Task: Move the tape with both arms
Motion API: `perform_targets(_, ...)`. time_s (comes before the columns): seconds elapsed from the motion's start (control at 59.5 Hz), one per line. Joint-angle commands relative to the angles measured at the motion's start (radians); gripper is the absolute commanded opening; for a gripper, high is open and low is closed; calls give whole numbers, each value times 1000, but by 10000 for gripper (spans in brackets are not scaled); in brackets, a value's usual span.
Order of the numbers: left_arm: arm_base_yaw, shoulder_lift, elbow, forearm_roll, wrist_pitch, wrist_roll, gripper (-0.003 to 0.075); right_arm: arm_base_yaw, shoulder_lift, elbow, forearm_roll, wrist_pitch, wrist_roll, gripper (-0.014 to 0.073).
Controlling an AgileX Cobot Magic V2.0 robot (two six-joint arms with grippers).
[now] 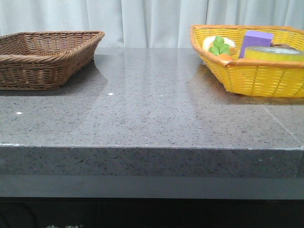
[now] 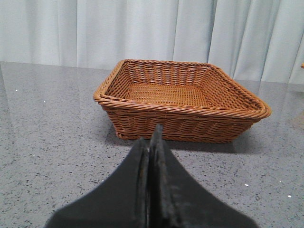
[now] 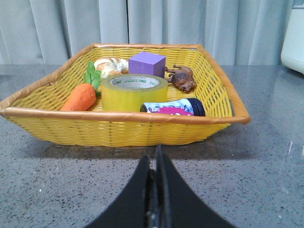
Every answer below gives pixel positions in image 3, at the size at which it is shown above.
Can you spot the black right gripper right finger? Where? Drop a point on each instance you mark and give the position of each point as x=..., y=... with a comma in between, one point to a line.
x=180, y=206

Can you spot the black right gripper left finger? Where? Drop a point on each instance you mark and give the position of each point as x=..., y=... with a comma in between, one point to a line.
x=128, y=209

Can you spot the yellow packing tape roll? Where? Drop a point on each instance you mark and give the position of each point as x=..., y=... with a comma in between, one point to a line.
x=128, y=92

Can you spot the small bottle pink label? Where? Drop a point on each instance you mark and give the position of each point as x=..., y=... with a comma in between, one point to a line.
x=185, y=106

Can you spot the orange plush carrot toy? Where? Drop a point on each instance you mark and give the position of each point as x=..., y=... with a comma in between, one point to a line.
x=84, y=95

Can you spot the brown toy lion figure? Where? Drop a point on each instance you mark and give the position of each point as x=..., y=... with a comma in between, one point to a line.
x=181, y=77

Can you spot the yellow woven plastic basket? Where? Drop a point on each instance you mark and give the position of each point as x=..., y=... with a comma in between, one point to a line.
x=36, y=108

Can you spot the purple foam cube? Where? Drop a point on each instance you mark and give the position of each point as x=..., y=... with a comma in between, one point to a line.
x=148, y=64

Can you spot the white appliance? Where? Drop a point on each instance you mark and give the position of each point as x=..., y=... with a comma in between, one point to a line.
x=292, y=54

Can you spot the grey-white curtain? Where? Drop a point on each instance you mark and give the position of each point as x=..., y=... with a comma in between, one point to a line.
x=234, y=32

